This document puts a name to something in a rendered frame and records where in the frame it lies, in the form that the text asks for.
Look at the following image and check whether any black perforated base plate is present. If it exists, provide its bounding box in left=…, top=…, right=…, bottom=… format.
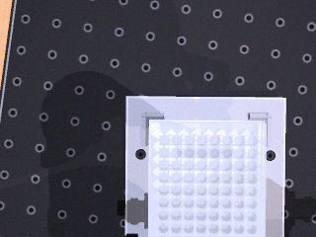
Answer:
left=0, top=0, right=316, bottom=237

